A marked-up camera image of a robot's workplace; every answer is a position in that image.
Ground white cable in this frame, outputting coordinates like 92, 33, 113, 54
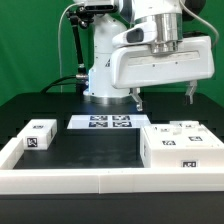
57, 2, 84, 94

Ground white base marker plate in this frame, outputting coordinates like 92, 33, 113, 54
67, 114, 150, 129

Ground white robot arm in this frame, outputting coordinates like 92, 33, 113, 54
73, 0, 215, 110

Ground white cabinet top block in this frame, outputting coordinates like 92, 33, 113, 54
17, 119, 57, 150

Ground white cabinet body box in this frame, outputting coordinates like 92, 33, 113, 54
140, 126, 224, 168

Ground white cabinet door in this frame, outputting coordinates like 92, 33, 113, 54
170, 120, 224, 149
144, 124, 184, 149

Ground white U-shaped obstacle fence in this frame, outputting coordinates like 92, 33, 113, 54
0, 138, 224, 195

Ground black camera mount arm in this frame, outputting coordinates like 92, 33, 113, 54
66, 3, 118, 80

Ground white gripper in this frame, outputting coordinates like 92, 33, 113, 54
111, 28, 214, 111

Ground black cables at base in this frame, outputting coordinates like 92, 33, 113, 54
40, 75, 90, 94

